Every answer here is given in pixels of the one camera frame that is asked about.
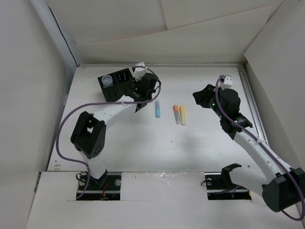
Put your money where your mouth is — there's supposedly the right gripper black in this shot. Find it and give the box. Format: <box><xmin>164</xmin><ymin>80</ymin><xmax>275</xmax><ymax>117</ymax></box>
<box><xmin>192</xmin><ymin>84</ymin><xmax>226</xmax><ymax>119</ymax></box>

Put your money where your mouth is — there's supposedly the blue highlighter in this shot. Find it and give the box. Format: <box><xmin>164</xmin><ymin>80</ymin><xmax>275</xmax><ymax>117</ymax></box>
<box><xmin>155</xmin><ymin>99</ymin><xmax>161</xmax><ymax>118</ymax></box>

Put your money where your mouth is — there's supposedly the orange highlighter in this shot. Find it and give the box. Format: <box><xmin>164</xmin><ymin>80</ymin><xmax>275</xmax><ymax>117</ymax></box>
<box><xmin>173</xmin><ymin>105</ymin><xmax>181</xmax><ymax>125</ymax></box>

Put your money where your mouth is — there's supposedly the clear jar of paper clips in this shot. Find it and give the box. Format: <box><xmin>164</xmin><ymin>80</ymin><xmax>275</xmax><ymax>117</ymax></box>
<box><xmin>101</xmin><ymin>75</ymin><xmax>114</xmax><ymax>88</ymax></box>

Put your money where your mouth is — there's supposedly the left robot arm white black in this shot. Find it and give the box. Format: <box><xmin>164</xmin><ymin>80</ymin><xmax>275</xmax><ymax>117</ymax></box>
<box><xmin>71</xmin><ymin>69</ymin><xmax>161</xmax><ymax>189</ymax></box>

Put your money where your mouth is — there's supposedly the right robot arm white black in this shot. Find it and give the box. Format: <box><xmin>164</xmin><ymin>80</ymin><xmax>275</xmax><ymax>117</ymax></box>
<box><xmin>193</xmin><ymin>84</ymin><xmax>305</xmax><ymax>212</ymax></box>

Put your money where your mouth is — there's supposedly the black two-compartment organizer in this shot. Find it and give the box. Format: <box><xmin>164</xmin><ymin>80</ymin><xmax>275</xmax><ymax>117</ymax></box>
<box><xmin>97</xmin><ymin>68</ymin><xmax>135</xmax><ymax>102</ymax></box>

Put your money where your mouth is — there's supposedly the yellow highlighter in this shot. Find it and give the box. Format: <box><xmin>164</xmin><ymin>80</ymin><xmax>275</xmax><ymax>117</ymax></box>
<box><xmin>180</xmin><ymin>105</ymin><xmax>186</xmax><ymax>125</ymax></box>

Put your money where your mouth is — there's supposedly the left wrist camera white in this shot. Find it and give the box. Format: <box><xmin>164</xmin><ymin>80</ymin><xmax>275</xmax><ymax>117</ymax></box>
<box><xmin>132</xmin><ymin>62</ymin><xmax>146</xmax><ymax>80</ymax></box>

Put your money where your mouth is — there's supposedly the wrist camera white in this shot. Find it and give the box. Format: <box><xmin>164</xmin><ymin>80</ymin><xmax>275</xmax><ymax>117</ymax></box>
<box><xmin>219</xmin><ymin>75</ymin><xmax>233</xmax><ymax>89</ymax></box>
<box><xmin>132</xmin><ymin>62</ymin><xmax>146</xmax><ymax>80</ymax></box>

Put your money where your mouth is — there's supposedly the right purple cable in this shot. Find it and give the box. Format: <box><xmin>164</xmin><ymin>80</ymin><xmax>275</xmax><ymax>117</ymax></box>
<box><xmin>215</xmin><ymin>75</ymin><xmax>305</xmax><ymax>221</ymax></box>

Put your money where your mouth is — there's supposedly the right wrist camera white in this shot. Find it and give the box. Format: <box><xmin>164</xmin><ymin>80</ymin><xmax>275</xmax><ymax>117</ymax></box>
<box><xmin>219</xmin><ymin>75</ymin><xmax>233</xmax><ymax>89</ymax></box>

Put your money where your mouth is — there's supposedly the aluminium rail right side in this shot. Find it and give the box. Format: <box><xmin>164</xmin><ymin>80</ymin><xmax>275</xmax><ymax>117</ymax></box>
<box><xmin>237</xmin><ymin>64</ymin><xmax>269</xmax><ymax>145</ymax></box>

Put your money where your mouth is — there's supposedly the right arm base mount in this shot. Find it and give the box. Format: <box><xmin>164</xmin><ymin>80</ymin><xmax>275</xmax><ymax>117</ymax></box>
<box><xmin>201</xmin><ymin>172</ymin><xmax>252</xmax><ymax>200</ymax></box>

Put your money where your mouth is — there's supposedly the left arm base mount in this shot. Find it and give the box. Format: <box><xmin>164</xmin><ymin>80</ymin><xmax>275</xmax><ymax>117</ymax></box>
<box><xmin>76</xmin><ymin>172</ymin><xmax>122</xmax><ymax>201</ymax></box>

